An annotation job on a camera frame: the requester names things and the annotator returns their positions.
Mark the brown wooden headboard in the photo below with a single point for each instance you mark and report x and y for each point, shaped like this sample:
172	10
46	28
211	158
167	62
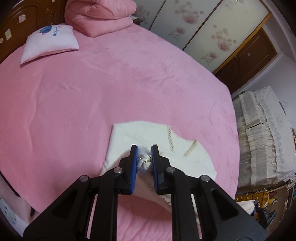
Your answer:
23	20

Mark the white fluffy cardigan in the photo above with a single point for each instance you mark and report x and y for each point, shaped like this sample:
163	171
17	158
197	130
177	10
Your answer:
143	134

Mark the furniture under white lace cover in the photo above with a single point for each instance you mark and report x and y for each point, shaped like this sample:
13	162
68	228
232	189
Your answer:
259	143

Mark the floral sliding wardrobe doors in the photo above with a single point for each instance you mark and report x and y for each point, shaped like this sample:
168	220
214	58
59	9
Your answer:
208	27

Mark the folded pink quilt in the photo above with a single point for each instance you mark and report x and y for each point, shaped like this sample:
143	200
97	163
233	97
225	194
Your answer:
99	16

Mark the printed white box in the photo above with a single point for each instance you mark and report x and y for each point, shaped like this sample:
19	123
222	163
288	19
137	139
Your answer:
5	213

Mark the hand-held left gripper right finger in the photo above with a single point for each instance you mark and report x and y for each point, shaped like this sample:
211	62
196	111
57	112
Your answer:
154	171

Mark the small white printed pillow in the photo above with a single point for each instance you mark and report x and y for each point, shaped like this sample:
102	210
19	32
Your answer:
50	44

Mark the bed with pink blanket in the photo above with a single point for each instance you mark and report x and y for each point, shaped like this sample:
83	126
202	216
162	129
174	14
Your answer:
92	92

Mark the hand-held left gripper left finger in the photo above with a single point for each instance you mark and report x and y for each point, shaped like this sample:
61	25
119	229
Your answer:
133	171

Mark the brown wooden door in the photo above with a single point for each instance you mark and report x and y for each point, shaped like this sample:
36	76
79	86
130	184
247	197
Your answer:
249	62

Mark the yellow wooden drawer cabinet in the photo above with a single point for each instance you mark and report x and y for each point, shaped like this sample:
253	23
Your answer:
245	198

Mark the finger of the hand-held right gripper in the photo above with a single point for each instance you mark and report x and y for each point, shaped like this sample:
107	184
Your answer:
256	206

